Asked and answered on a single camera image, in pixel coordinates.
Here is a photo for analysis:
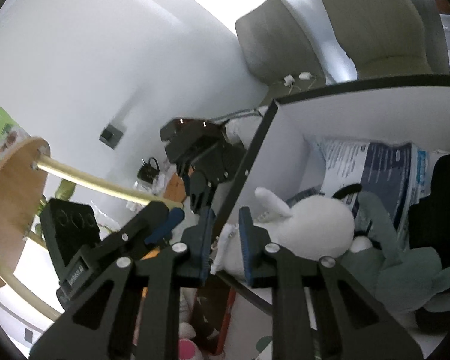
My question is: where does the black pouch bag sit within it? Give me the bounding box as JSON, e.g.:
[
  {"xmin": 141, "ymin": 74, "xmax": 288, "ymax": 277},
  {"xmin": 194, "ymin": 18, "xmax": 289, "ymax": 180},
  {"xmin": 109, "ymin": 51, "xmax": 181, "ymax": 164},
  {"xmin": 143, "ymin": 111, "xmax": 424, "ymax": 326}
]
[{"xmin": 408, "ymin": 154, "xmax": 450, "ymax": 254}]

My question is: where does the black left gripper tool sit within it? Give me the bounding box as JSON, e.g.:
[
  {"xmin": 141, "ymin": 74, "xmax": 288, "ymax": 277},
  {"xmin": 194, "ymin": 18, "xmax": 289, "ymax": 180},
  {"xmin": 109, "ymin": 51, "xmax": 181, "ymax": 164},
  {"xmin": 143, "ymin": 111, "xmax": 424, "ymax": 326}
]
[{"xmin": 39, "ymin": 197, "xmax": 185, "ymax": 308}]

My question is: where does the green plush rabbit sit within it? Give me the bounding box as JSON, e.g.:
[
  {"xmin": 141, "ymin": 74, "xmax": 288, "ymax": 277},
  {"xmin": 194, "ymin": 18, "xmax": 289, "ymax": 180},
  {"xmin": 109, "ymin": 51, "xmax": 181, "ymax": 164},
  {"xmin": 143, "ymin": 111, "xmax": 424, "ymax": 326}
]
[{"xmin": 340, "ymin": 191, "xmax": 450, "ymax": 314}]

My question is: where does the white pink plush rabbit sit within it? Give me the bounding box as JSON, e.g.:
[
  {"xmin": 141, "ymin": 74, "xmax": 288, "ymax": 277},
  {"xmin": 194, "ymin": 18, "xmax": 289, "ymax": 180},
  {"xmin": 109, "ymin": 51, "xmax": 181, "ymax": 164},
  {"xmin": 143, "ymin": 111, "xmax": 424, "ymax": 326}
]
[{"xmin": 178, "ymin": 290, "xmax": 204, "ymax": 360}]

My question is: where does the red case smartphone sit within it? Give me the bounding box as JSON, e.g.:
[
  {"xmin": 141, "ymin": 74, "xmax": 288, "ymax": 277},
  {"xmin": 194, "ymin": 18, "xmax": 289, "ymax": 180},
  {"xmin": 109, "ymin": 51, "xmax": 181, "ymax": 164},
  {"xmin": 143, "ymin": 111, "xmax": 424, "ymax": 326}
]
[{"xmin": 194, "ymin": 275, "xmax": 236, "ymax": 356}]

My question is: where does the green potted plant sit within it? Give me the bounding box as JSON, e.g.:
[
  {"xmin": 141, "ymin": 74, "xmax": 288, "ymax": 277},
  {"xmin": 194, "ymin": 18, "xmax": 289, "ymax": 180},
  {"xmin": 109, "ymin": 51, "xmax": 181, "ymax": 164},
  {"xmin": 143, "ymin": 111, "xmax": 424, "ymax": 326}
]
[{"xmin": 34, "ymin": 180, "xmax": 76, "ymax": 238}]

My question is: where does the blue white booklet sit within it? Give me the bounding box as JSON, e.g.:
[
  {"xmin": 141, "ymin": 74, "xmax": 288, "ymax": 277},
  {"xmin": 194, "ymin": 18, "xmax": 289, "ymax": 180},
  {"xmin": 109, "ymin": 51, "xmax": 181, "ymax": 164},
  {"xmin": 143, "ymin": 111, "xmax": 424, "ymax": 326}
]
[{"xmin": 284, "ymin": 136, "xmax": 433, "ymax": 233}]

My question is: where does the round wooden side table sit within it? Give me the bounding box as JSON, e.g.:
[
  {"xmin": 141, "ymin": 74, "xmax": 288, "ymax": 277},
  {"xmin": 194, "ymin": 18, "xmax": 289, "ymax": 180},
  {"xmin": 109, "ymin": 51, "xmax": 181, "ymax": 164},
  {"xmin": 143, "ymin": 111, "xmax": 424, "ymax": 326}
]
[{"xmin": 0, "ymin": 137, "xmax": 183, "ymax": 321}]

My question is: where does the black white storage box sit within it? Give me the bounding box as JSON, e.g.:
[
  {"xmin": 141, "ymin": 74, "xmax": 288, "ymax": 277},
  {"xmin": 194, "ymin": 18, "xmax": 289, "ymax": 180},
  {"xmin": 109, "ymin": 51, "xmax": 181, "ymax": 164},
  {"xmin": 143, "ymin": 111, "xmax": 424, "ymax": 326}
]
[{"xmin": 209, "ymin": 72, "xmax": 450, "ymax": 334}]

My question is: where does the white phone charger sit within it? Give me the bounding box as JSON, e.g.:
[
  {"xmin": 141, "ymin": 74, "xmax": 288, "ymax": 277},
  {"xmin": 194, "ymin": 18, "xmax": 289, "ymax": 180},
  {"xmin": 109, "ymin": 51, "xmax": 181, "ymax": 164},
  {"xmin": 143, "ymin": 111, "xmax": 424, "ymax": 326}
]
[{"xmin": 283, "ymin": 72, "xmax": 315, "ymax": 86}]

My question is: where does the near grey chair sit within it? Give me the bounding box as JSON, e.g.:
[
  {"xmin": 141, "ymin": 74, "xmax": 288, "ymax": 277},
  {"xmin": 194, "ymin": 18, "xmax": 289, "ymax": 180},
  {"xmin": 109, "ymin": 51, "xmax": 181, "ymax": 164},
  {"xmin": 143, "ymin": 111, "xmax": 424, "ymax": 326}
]
[{"xmin": 235, "ymin": 0, "xmax": 327, "ymax": 99}]

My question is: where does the grey chair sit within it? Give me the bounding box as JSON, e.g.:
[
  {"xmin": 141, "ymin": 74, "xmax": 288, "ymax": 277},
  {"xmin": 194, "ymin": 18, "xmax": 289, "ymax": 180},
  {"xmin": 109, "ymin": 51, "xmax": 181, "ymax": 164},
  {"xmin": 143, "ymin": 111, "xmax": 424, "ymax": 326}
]
[
  {"xmin": 235, "ymin": 0, "xmax": 327, "ymax": 99},
  {"xmin": 322, "ymin": 0, "xmax": 433, "ymax": 80}
]

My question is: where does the far grey chair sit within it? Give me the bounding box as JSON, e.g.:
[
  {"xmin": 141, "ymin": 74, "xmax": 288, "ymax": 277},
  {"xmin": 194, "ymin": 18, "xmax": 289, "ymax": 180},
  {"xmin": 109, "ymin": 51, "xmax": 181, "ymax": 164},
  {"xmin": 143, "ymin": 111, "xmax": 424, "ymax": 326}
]
[{"xmin": 322, "ymin": 0, "xmax": 433, "ymax": 80}]

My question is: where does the grey wall socket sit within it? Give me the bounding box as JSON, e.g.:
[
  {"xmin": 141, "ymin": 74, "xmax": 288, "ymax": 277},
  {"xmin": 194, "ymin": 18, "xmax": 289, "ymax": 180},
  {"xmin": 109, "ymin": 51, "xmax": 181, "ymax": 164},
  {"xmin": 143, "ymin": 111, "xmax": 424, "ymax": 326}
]
[{"xmin": 99, "ymin": 124, "xmax": 126, "ymax": 150}]

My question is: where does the black camera on tripod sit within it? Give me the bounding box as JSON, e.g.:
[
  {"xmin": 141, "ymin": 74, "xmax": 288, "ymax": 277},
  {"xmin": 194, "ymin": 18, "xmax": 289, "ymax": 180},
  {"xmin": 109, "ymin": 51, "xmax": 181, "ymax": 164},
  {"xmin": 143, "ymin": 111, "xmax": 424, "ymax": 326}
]
[{"xmin": 160, "ymin": 118, "xmax": 246, "ymax": 214}]

